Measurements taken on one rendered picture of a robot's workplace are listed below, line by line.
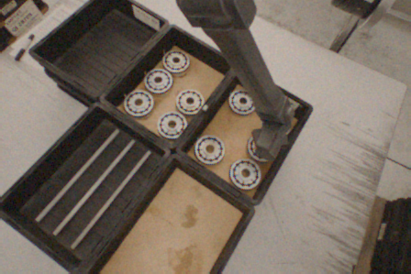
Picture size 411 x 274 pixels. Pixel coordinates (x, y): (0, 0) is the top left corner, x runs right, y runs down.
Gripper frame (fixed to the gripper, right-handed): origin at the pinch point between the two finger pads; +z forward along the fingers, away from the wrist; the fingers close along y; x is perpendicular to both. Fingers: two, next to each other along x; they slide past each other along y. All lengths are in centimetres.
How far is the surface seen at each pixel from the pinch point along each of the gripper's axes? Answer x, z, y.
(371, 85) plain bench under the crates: 24, 17, 63
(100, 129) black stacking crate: 17, 4, -53
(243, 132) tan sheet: 7.5, 4.0, -4.1
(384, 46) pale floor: 89, 86, 152
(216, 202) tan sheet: -14.6, 4.3, -18.9
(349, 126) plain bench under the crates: 7.1, 17.2, 44.8
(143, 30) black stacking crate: 58, 3, -33
